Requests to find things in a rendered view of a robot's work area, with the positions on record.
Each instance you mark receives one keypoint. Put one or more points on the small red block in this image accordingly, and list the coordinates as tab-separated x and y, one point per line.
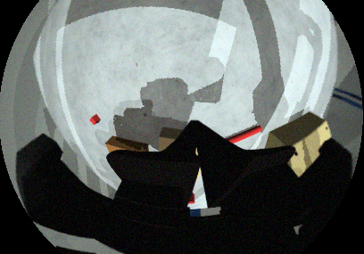
192	198
94	119

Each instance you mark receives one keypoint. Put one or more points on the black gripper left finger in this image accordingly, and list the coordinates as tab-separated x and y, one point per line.
178	165

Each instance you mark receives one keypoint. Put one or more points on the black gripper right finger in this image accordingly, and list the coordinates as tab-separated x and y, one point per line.
224	165

